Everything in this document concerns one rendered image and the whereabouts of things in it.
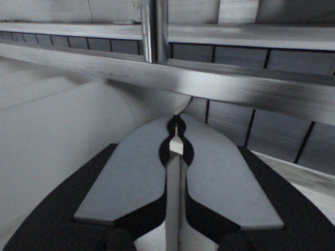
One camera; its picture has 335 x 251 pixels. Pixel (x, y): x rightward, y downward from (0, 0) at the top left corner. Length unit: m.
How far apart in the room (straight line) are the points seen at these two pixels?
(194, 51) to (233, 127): 0.07
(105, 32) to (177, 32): 0.09
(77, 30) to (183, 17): 0.13
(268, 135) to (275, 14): 0.10
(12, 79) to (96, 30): 0.10
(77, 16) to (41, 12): 0.10
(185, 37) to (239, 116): 0.08
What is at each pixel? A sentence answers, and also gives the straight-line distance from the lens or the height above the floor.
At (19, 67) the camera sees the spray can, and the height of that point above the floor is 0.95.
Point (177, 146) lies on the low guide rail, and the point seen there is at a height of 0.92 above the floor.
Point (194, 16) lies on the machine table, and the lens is 0.22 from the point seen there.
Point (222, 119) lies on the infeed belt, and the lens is 0.17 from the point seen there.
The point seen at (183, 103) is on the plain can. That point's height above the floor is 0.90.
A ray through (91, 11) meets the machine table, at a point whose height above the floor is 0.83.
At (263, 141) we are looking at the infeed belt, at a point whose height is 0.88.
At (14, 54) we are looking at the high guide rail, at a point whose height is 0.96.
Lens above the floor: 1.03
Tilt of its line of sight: 47 degrees down
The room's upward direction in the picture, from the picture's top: 129 degrees counter-clockwise
